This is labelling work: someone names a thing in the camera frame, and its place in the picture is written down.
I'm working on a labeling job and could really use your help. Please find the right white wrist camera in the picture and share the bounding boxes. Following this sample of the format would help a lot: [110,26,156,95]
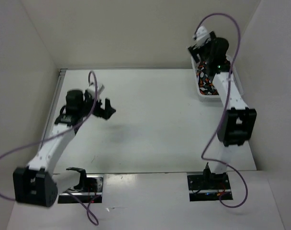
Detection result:
[192,25,210,42]

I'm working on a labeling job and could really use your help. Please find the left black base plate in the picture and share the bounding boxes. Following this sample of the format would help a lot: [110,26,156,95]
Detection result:
[57,173,104,204]

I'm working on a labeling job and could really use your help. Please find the white plastic basket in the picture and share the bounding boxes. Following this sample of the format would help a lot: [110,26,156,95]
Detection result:
[190,57,244,102]

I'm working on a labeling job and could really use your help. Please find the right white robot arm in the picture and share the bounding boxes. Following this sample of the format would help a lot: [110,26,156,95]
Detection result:
[188,26,257,188]

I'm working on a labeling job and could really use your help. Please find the orange camouflage shorts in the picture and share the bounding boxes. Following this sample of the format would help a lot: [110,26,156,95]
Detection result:
[196,59,231,95]

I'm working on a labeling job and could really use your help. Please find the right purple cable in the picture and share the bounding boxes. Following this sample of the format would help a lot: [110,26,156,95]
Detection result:
[195,12,249,208]

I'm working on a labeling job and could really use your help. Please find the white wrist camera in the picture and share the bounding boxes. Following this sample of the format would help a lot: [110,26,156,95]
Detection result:
[86,82,105,98]
[192,25,210,42]

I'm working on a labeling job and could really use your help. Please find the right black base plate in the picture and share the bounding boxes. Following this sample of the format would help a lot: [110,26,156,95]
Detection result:
[187,172,233,202]

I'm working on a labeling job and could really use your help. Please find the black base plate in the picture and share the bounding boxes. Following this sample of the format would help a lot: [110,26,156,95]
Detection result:
[187,172,233,202]
[57,173,104,204]

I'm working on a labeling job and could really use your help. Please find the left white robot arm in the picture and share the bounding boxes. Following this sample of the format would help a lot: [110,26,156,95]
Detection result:
[13,85,116,207]

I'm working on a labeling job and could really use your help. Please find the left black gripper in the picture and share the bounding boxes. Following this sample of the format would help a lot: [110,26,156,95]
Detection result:
[78,89,115,119]

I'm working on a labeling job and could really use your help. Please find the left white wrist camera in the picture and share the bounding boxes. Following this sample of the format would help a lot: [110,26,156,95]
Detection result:
[86,82,105,98]

